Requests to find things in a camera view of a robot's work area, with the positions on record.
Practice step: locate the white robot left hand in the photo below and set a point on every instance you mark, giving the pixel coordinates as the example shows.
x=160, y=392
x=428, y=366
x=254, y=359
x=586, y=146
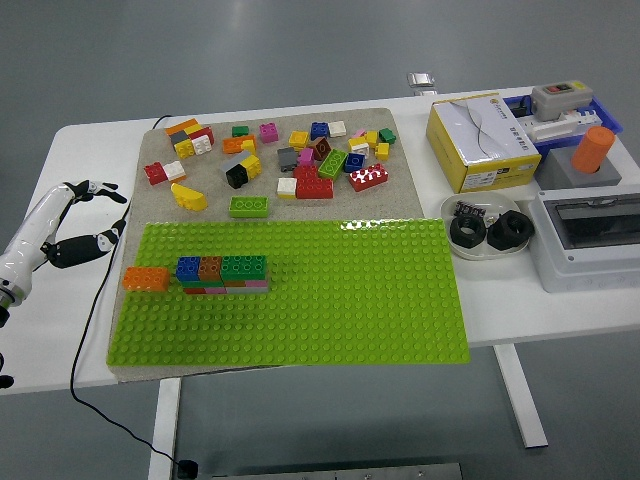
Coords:
x=30, y=235

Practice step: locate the orange eight-stud toy brick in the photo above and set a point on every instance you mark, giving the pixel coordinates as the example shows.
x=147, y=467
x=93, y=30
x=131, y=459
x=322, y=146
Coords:
x=146, y=279

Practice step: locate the red four-stud toy brick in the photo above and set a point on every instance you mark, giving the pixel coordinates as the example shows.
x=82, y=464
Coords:
x=156, y=174

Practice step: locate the blue four-stud toy brick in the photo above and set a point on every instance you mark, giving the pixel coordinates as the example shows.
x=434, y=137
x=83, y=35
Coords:
x=188, y=268
x=319, y=131

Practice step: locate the white brick with orange base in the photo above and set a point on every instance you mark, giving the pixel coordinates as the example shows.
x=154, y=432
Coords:
x=174, y=170

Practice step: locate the yellow curved toy brick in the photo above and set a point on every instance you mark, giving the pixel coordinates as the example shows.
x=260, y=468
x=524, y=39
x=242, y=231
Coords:
x=189, y=197

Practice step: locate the red flat toy brick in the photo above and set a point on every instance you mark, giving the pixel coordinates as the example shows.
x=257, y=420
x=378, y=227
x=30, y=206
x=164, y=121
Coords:
x=195, y=291

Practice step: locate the dark green toy brick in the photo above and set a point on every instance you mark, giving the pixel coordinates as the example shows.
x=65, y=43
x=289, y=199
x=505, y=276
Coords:
x=202, y=284

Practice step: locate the brown toy brick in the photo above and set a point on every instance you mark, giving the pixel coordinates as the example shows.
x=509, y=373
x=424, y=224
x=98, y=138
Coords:
x=321, y=148
x=210, y=268

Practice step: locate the orange flat toy brick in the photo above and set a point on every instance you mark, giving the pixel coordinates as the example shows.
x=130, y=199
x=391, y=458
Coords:
x=234, y=284
x=181, y=126

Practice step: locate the pink flat toy brick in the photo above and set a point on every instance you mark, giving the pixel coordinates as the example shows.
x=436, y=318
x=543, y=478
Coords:
x=257, y=283
x=215, y=290

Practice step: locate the white toy brick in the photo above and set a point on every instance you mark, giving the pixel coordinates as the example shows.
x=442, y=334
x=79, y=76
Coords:
x=201, y=145
x=337, y=129

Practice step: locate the black toy brick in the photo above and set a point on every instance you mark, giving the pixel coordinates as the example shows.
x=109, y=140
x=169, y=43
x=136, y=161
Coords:
x=236, y=177

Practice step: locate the dark green eight-stud brick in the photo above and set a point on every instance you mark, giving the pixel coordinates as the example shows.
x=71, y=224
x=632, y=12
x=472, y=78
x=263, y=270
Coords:
x=243, y=268

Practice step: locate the grey slanted toy brick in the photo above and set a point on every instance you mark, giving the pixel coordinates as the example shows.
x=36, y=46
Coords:
x=234, y=161

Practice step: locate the light green three-hole brick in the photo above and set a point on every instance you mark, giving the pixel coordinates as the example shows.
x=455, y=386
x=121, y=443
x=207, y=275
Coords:
x=248, y=206

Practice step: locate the grey flat toy brick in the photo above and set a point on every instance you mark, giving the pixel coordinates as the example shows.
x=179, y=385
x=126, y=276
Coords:
x=246, y=290

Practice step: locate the small dark green brick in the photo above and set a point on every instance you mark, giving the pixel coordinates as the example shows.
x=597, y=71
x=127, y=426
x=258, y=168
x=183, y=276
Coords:
x=240, y=131
x=387, y=136

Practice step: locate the small yellow toy brick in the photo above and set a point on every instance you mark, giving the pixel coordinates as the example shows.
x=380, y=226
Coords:
x=382, y=151
x=249, y=146

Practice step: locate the magenta toy brick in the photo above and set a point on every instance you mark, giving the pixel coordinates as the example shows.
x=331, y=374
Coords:
x=306, y=157
x=269, y=132

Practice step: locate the white brick with yellow base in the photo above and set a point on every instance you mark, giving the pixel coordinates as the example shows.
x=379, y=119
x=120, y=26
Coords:
x=286, y=187
x=358, y=146

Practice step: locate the large red stepped brick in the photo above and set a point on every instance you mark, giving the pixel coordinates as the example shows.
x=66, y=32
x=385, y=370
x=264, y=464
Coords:
x=312, y=185

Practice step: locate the light green studded baseplate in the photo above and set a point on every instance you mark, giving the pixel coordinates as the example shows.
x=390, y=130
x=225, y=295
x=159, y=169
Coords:
x=325, y=310

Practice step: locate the blue toy brick with hole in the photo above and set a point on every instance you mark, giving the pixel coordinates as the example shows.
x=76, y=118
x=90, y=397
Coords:
x=354, y=162

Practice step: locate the red brick with white spots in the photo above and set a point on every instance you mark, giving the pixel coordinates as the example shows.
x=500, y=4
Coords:
x=369, y=178

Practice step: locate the small pink toy brick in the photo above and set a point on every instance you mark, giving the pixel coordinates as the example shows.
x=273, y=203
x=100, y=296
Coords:
x=359, y=134

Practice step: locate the white table leg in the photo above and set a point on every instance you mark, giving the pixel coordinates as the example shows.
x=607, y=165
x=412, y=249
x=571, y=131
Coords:
x=165, y=430
x=520, y=395

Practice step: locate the black power plug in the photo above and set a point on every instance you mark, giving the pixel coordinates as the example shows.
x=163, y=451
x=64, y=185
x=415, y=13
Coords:
x=186, y=468

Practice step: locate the grey-brown table mat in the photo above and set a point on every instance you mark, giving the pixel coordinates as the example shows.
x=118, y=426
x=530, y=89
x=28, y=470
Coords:
x=395, y=200

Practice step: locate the silver metal clamp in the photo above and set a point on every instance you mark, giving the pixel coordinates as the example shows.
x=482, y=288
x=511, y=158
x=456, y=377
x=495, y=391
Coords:
x=422, y=82

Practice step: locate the small dark electronic component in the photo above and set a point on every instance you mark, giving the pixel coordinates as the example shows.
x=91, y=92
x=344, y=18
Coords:
x=470, y=208

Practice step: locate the white and yellow cardboard box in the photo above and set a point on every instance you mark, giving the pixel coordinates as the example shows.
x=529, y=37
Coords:
x=480, y=140

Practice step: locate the large black hex nut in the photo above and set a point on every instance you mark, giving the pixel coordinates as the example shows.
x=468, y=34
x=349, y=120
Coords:
x=500, y=240

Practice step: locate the white shallow dish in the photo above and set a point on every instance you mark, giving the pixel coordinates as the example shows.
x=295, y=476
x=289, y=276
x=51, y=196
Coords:
x=500, y=202

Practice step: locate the small black plug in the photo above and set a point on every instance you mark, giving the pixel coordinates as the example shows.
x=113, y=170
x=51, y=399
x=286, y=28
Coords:
x=522, y=107

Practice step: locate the grey square block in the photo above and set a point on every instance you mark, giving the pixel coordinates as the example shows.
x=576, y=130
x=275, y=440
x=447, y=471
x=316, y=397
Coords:
x=557, y=172

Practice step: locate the white terminal block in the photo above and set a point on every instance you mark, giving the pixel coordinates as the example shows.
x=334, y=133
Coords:
x=555, y=129

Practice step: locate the orange cylinder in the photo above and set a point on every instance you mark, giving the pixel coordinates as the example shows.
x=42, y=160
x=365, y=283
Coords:
x=592, y=150

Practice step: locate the blue plastic tray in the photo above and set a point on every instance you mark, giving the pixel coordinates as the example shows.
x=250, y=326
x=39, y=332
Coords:
x=610, y=119

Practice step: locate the grey-white electrical enclosure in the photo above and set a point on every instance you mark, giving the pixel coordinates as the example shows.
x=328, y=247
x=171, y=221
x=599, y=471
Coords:
x=575, y=270

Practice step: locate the grey push-button switch box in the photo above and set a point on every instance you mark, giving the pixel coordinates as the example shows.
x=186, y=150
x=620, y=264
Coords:
x=560, y=100

